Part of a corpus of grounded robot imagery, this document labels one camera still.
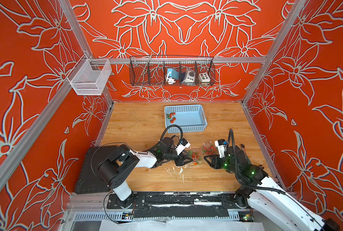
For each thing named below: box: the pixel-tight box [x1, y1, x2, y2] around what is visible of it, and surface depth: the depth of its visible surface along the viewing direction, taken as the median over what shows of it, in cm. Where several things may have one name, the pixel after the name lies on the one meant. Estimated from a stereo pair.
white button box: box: [198, 72, 211, 83], surface depth 96 cm
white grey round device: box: [181, 68, 197, 86], surface depth 93 cm
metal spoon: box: [239, 143, 248, 160], surface depth 94 cm
